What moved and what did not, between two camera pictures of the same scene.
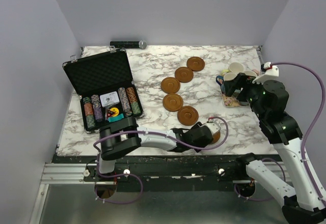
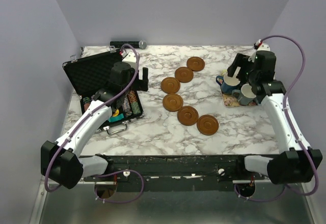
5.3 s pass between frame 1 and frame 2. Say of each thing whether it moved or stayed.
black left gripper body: moved
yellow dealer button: stayed
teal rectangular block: stayed
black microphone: stayed
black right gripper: moved
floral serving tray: stayed
